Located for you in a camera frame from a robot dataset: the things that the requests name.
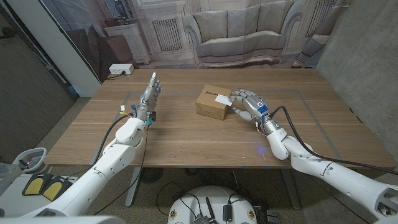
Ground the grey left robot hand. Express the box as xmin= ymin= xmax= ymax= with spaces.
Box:
xmin=136 ymin=72 xmax=162 ymax=122

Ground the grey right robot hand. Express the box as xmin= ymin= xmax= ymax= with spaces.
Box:
xmin=229 ymin=88 xmax=282 ymax=136

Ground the white card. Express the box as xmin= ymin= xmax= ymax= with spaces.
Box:
xmin=214 ymin=94 xmax=234 ymax=107

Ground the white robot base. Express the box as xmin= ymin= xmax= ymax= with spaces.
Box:
xmin=167 ymin=185 xmax=258 ymax=224

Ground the brown cardboard packing box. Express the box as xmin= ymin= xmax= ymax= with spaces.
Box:
xmin=195 ymin=84 xmax=233 ymax=121

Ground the white power strip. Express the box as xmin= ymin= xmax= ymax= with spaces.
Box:
xmin=108 ymin=63 xmax=135 ymax=75

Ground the printed living room backdrop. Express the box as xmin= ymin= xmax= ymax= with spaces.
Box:
xmin=40 ymin=0 xmax=352 ymax=83

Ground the black round floor fan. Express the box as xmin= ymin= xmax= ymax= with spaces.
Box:
xmin=139 ymin=167 xmax=164 ymax=184

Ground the grey table leg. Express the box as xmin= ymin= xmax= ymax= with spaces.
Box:
xmin=124 ymin=167 xmax=142 ymax=208
xmin=281 ymin=167 xmax=302 ymax=210

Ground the black power adapter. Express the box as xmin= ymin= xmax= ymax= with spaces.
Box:
xmin=222 ymin=203 xmax=233 ymax=222

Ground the black antenna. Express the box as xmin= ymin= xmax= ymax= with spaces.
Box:
xmin=205 ymin=197 xmax=218 ymax=224

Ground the grey white headset device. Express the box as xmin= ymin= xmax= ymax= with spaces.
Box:
xmin=12 ymin=147 xmax=52 ymax=174

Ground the yellow black foot pedal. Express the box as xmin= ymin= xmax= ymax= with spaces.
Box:
xmin=42 ymin=175 xmax=73 ymax=202
xmin=22 ymin=174 xmax=48 ymax=196

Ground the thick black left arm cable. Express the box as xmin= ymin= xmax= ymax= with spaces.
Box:
xmin=91 ymin=113 xmax=136 ymax=169

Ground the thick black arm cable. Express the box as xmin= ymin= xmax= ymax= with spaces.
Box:
xmin=269 ymin=105 xmax=398 ymax=177
xmin=91 ymin=113 xmax=136 ymax=169

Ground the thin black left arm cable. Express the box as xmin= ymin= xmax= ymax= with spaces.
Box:
xmin=93 ymin=124 xmax=150 ymax=216

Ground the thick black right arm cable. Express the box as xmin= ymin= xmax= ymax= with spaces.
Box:
xmin=269 ymin=105 xmax=398 ymax=177

